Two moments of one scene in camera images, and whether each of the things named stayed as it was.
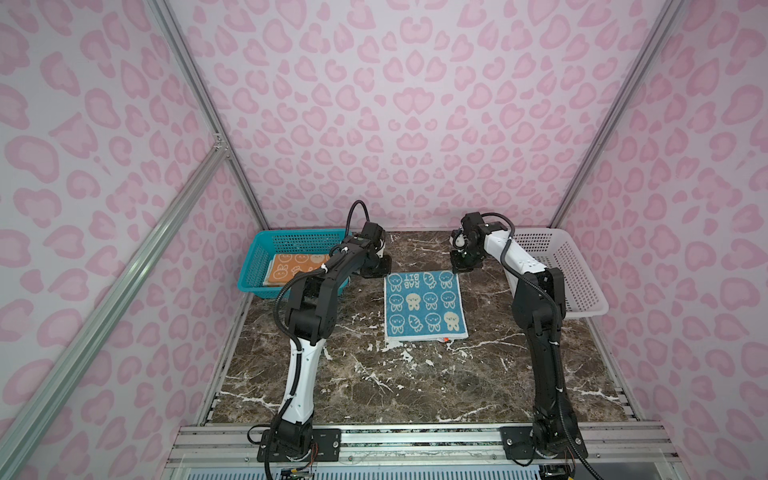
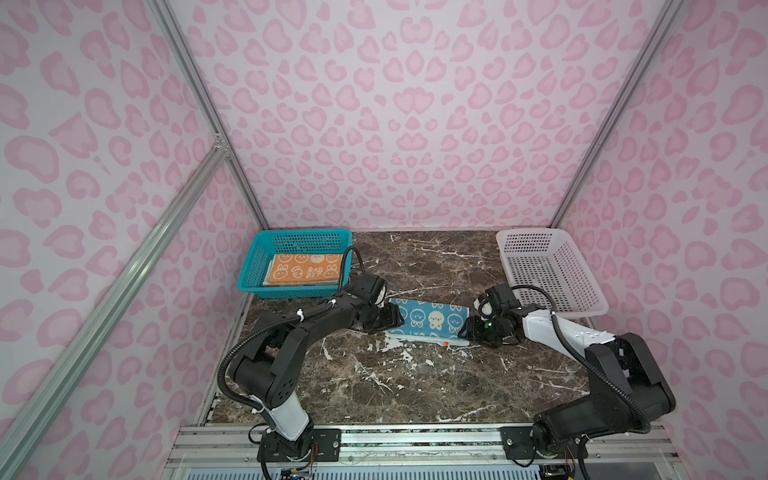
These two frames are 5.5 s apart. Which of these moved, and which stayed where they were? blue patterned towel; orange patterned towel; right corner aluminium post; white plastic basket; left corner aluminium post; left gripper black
Moved: left gripper black; blue patterned towel
Stayed: right corner aluminium post; left corner aluminium post; white plastic basket; orange patterned towel
